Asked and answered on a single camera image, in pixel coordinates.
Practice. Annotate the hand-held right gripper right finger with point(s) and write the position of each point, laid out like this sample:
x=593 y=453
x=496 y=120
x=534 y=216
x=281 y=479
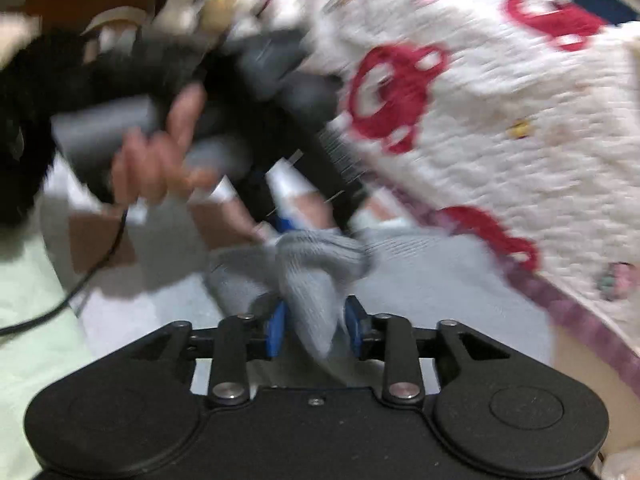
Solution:
x=352 y=327

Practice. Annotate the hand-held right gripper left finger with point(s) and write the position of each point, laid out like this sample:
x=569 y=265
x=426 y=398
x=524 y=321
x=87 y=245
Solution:
x=276 y=331

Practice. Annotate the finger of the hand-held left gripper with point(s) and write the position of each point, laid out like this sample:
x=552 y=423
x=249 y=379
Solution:
x=255 y=200
x=340 y=190

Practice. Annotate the grey sweater with black cat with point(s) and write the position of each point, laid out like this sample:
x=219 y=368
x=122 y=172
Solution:
x=310 y=265

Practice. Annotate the person's left hand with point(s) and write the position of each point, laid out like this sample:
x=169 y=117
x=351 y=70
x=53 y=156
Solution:
x=160 y=160

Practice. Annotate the white quilted bedspread red print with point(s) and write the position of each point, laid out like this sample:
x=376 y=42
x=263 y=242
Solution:
x=500 y=135

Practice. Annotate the cream mattress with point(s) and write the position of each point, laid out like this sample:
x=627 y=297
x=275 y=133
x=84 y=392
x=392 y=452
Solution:
x=585 y=390

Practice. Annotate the pale green cloth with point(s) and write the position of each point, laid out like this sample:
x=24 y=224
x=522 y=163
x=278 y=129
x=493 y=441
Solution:
x=30 y=385

